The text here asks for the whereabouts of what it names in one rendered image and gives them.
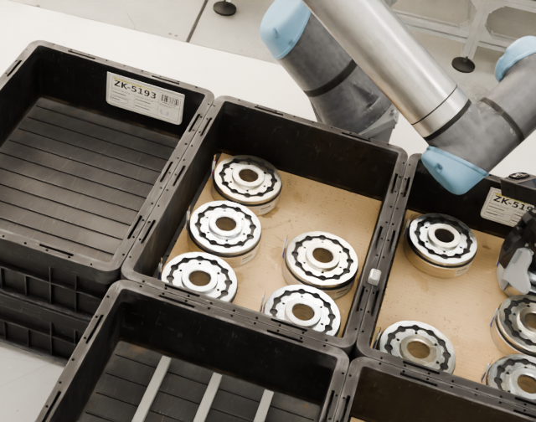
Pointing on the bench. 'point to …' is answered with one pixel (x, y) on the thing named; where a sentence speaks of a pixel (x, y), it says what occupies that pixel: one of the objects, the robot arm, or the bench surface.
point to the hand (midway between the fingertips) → (516, 275)
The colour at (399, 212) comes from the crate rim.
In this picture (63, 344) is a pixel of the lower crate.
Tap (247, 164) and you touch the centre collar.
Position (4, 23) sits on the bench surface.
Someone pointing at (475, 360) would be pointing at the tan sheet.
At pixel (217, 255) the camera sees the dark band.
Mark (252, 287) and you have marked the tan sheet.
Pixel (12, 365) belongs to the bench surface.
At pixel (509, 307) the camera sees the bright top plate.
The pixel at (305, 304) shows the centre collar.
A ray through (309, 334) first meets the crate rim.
